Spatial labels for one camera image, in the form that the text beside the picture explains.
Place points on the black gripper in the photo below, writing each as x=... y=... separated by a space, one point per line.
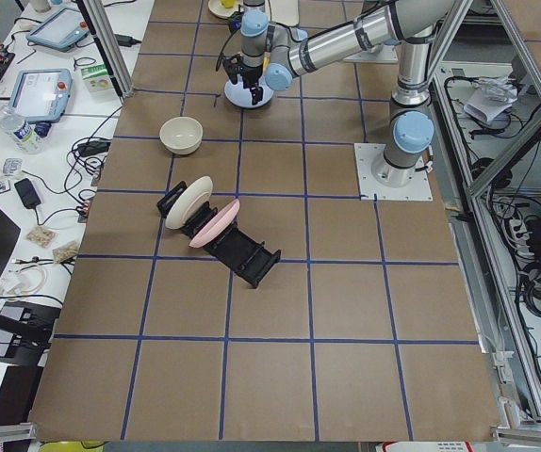
x=252 y=75

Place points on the blue plate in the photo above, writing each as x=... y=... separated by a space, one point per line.
x=239 y=96

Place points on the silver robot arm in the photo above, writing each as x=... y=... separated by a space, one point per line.
x=273 y=55

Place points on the white round plate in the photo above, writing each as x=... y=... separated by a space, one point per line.
x=216 y=8

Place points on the cream plate in rack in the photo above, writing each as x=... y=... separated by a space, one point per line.
x=186 y=200

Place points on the pink plate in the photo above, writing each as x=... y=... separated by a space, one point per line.
x=216 y=225

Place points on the white rectangular tray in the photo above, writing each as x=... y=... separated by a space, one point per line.
x=283 y=11

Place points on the cream bowl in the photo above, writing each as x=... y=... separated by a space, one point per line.
x=181 y=135

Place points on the black power adapter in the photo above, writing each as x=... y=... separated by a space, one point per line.
x=126 y=41

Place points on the green white box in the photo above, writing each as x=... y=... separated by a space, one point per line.
x=96 y=78

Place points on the black dish rack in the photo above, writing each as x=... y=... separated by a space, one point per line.
x=247 y=258

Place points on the far teach pendant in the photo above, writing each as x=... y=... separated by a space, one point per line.
x=61 y=31

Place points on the teach pendant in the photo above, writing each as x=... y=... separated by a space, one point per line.
x=41 y=95
x=61 y=31

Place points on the near teach pendant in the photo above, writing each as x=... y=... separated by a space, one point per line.
x=41 y=95

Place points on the clear water bottle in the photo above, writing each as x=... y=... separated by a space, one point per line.
x=19 y=130

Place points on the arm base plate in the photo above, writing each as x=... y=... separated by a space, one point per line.
x=378 y=181
x=380 y=54

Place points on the aluminium frame post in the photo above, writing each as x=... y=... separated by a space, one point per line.
x=94 y=14

